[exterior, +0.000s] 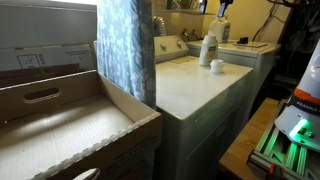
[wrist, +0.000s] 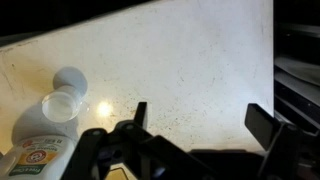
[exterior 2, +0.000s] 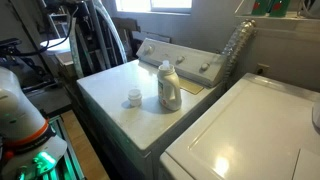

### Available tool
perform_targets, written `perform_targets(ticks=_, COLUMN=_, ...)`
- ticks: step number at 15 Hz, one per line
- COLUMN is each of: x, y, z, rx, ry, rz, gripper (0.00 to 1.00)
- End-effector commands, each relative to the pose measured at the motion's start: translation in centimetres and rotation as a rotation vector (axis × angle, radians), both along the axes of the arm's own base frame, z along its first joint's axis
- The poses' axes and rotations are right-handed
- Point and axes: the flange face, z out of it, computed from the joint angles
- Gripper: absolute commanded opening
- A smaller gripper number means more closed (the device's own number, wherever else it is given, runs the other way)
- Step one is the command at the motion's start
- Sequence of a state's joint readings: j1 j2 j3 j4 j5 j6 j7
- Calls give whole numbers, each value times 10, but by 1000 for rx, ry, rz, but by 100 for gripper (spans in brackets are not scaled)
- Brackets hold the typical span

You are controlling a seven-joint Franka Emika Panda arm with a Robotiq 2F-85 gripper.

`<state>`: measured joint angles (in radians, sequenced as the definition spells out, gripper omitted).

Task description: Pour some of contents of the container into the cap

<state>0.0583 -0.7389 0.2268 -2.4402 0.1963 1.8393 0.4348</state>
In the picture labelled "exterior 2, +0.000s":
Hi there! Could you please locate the white detergent bottle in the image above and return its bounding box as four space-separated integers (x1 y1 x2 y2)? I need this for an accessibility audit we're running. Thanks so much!
157 60 182 111

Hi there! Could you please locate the white bottle cap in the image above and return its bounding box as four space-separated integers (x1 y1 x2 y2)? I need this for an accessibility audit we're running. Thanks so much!
128 89 142 107

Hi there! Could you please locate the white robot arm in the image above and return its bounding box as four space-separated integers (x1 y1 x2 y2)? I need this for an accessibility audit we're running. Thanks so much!
0 67 67 180

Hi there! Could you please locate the yellow lint trap cover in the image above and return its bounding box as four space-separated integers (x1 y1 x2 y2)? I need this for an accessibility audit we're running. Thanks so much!
179 78 203 95

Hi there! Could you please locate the white dryer with control panel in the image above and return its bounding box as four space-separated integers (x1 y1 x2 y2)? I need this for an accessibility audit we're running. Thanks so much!
77 39 226 180

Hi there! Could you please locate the window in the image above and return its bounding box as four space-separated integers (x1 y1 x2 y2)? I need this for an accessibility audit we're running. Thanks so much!
115 0 193 13

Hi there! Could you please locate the white washing machine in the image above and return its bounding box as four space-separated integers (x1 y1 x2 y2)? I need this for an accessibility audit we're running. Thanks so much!
159 73 320 180

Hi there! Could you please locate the green box on shelf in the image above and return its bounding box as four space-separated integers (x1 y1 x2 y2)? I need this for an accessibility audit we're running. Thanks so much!
251 0 291 17

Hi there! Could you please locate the silver flexible vent hose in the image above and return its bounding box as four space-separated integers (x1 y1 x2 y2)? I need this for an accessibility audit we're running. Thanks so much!
221 18 258 88

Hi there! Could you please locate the wall power outlet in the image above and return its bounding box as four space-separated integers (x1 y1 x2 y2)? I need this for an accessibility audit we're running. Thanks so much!
255 63 269 76

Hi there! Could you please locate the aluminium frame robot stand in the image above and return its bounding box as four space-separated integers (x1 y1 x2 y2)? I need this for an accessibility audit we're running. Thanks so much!
38 115 86 180

